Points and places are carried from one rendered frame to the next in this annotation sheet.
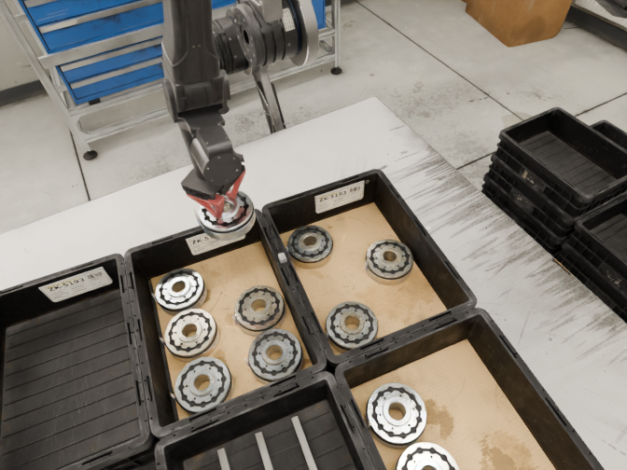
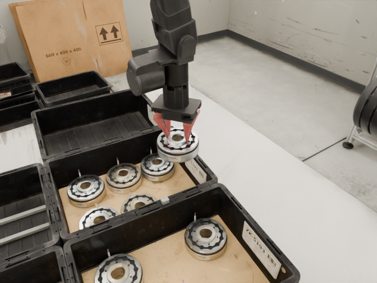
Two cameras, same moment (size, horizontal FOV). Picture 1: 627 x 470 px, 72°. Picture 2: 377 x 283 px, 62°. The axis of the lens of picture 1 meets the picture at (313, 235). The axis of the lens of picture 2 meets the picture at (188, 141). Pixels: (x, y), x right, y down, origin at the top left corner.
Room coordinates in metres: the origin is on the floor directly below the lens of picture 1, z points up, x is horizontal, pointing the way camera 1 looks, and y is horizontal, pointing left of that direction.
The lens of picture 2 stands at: (0.47, -0.46, 1.50)
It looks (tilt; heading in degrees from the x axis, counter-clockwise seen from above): 37 degrees down; 81
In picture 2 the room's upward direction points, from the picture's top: straight up
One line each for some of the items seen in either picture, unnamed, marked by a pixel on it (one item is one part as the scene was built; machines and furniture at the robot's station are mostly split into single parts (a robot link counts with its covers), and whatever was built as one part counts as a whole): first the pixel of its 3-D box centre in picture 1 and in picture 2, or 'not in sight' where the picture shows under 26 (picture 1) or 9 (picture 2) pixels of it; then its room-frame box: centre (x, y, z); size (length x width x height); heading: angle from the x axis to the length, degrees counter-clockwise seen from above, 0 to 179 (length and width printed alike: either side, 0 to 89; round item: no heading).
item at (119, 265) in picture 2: (352, 323); (118, 273); (0.38, -0.06, 0.86); 0.05 x 0.05 x 0.01
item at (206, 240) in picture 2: (310, 241); (205, 233); (0.59, 0.01, 0.86); 0.05 x 0.05 x 0.01
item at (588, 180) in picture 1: (547, 192); not in sight; (1.12, -0.93, 0.37); 0.40 x 0.30 x 0.45; 24
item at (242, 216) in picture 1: (225, 209); (177, 140); (0.55, 0.16, 1.04); 0.10 x 0.10 x 0.01
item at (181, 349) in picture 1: (190, 331); (123, 174); (0.39, 0.26, 0.86); 0.10 x 0.10 x 0.01
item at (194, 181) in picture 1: (210, 160); (175, 95); (0.55, 0.16, 1.16); 0.10 x 0.07 x 0.07; 151
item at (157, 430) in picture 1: (216, 305); (128, 173); (0.41, 0.19, 0.92); 0.40 x 0.30 x 0.02; 19
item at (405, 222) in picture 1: (357, 267); (178, 275); (0.51, -0.09, 0.87); 0.40 x 0.30 x 0.11; 19
